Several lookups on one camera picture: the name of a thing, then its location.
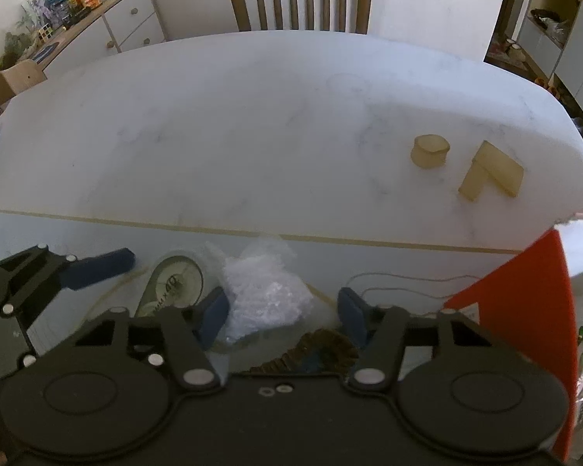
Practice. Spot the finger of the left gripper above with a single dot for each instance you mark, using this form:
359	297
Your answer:
86	272

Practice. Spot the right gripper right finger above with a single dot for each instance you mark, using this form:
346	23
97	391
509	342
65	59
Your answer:
379	335

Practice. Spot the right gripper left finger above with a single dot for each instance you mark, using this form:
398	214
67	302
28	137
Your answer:
188	333

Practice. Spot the clear crinkled plastic wrap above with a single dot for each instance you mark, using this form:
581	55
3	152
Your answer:
263	293

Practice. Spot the rectangular beige wooden block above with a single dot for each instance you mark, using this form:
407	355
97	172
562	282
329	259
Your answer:
504	170

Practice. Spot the red cardboard shoe box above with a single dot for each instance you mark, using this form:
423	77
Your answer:
529	303

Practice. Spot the small beige wooden block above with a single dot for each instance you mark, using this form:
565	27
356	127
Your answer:
473	182

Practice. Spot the round beige wooden block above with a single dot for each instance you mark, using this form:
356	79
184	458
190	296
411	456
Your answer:
430	151

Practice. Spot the cardboard box on sideboard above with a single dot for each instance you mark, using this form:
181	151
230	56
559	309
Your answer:
18	78

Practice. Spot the white sideboard cabinet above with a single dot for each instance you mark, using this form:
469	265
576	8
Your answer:
115	27

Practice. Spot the large white wall cabinet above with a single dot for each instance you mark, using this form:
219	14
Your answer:
543	40

